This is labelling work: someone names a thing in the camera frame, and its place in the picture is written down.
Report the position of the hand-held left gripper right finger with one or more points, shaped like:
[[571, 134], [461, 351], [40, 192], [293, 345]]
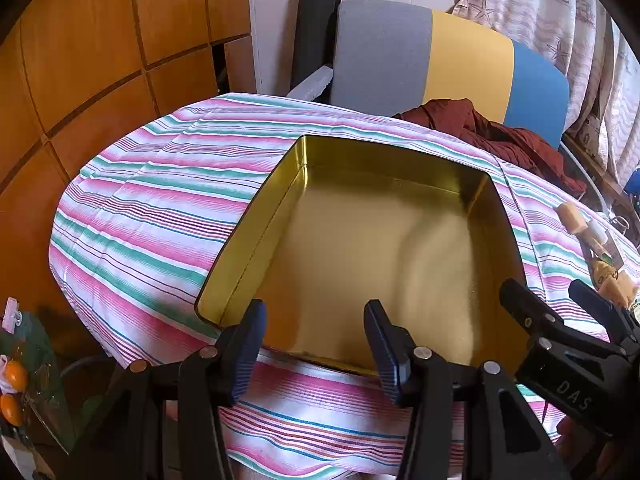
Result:
[[385, 355]]

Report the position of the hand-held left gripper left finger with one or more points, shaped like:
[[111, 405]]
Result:
[[247, 355]]

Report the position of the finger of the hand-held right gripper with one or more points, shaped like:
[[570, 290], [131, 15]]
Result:
[[525, 310], [600, 307]]

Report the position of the yellow sponge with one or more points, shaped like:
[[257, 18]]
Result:
[[571, 217], [620, 287]]

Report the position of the gold tin box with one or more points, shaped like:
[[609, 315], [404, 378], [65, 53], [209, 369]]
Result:
[[375, 240]]

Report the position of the beige cardboard box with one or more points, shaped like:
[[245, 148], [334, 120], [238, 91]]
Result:
[[616, 255]]

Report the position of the blue plastic object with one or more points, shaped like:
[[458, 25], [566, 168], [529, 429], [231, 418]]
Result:
[[632, 187]]

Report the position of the wooden low shelf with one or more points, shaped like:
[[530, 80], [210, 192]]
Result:
[[600, 170]]

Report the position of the maroon cloth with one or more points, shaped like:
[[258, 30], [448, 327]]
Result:
[[500, 140]]

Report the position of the striped tablecloth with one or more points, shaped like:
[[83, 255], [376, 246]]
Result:
[[150, 210]]

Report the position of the clear plastic bag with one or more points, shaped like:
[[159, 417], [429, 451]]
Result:
[[45, 350]]

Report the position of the small orange fruit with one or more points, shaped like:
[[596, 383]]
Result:
[[10, 409], [15, 375]]

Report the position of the grey yellow blue chair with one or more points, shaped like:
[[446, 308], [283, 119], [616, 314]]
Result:
[[470, 60]]

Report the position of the white foam piece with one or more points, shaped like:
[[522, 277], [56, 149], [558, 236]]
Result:
[[312, 85]]

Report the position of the printed beige curtain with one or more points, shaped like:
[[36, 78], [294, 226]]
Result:
[[550, 10]]

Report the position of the black rolled mat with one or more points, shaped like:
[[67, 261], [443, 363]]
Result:
[[312, 35]]

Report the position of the wooden cabinet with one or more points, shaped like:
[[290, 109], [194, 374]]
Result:
[[75, 60]]

